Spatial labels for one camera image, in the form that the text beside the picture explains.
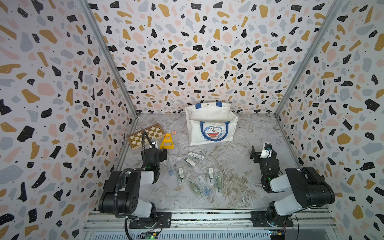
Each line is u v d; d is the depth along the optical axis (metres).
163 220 0.74
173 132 1.09
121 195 0.44
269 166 0.69
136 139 1.05
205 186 0.84
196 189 0.82
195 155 0.95
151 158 0.71
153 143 0.81
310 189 0.46
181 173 0.88
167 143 1.04
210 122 0.87
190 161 0.94
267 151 0.77
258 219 0.73
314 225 0.75
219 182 0.85
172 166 0.92
